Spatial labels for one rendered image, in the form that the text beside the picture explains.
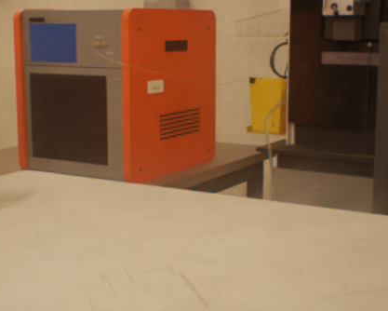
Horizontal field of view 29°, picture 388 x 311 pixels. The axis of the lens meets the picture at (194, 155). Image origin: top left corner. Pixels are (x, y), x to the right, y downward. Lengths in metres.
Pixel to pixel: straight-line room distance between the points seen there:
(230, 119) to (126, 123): 1.86
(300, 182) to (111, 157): 0.61
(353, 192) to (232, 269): 1.54
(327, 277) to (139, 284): 0.15
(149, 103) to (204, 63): 0.29
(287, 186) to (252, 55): 1.44
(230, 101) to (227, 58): 0.20
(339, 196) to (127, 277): 1.60
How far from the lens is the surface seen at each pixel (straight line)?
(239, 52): 3.61
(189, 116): 2.05
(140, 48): 1.85
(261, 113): 2.34
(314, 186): 2.20
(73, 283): 0.61
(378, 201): 1.27
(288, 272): 0.63
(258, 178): 2.40
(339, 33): 2.14
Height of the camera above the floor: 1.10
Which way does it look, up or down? 10 degrees down
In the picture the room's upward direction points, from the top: straight up
